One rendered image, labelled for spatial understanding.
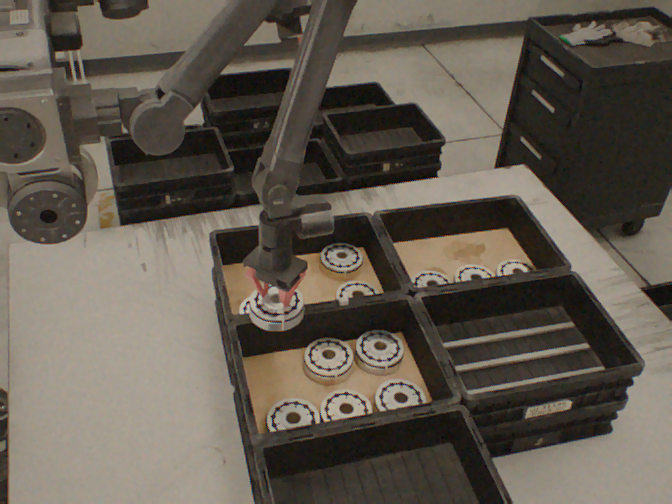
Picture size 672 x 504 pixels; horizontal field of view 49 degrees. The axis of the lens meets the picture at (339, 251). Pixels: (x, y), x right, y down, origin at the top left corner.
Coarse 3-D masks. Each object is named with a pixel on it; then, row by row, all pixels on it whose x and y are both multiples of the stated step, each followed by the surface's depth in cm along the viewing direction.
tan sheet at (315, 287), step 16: (304, 256) 182; (320, 256) 182; (224, 272) 176; (240, 272) 176; (320, 272) 178; (368, 272) 179; (240, 288) 172; (304, 288) 173; (320, 288) 173; (336, 288) 174; (240, 304) 168
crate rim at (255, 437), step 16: (352, 304) 156; (368, 304) 156; (416, 304) 157; (240, 320) 150; (416, 320) 154; (432, 336) 150; (240, 352) 144; (432, 352) 147; (240, 368) 141; (240, 384) 138; (448, 384) 141; (448, 400) 138; (352, 416) 133; (368, 416) 134; (384, 416) 134; (256, 432) 130; (272, 432) 130; (288, 432) 130; (304, 432) 130
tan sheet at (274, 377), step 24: (264, 360) 156; (288, 360) 156; (408, 360) 158; (264, 384) 151; (288, 384) 151; (312, 384) 151; (336, 384) 152; (360, 384) 152; (264, 408) 146; (264, 432) 142
